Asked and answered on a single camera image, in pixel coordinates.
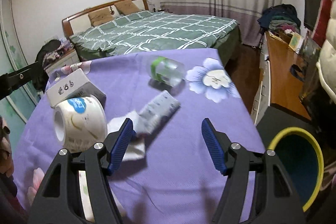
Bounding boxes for grey-white tea box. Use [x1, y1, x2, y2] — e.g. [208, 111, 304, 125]
[46, 69, 106, 108]

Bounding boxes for grey foil wrapper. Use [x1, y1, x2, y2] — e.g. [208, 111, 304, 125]
[134, 90, 181, 134]

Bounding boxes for cream paper cup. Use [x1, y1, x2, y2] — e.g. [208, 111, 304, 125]
[79, 170, 126, 223]

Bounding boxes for yellow-rimmed blue trash bin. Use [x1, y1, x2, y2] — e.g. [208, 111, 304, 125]
[268, 127, 324, 211]

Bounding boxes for person's left hand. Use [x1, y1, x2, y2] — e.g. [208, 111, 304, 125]
[0, 117, 14, 177]

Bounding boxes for teal wardrobe door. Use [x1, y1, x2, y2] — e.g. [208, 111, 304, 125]
[0, 0, 40, 132]

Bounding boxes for black clothes on nightstand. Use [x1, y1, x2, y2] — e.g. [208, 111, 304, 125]
[33, 39, 68, 92]

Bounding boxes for white crumpled tissue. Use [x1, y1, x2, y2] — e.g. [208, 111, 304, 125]
[106, 110, 146, 162]

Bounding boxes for purple floral tablecloth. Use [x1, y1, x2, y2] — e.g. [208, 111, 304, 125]
[13, 48, 265, 223]

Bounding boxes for white nightstand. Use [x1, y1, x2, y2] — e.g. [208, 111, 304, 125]
[45, 49, 80, 76]

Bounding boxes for wooden headboard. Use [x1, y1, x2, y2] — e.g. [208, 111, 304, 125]
[61, 0, 150, 40]

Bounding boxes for wooden desk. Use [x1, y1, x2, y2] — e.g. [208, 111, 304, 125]
[251, 32, 311, 125]

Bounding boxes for clear green plastic cup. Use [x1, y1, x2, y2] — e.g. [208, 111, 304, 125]
[147, 56, 185, 87]

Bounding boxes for left brown pillow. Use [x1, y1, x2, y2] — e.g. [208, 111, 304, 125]
[88, 7, 114, 27]

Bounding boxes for brown pillow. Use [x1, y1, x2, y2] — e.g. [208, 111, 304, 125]
[88, 7, 114, 27]
[114, 0, 141, 15]

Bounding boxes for cream puffer jacket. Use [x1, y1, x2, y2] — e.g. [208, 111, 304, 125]
[316, 0, 336, 103]

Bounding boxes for bed with green plaid quilt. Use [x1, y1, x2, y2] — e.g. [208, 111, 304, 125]
[70, 10, 241, 63]

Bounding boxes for right brown pillow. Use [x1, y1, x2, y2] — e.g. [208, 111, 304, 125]
[114, 0, 141, 15]

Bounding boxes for red hanging garment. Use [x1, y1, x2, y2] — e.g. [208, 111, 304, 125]
[311, 0, 333, 47]

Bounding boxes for pile of dark clothes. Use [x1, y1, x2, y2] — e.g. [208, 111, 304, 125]
[257, 4, 301, 34]

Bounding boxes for black monitor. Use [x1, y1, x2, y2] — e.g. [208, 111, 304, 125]
[303, 0, 321, 31]

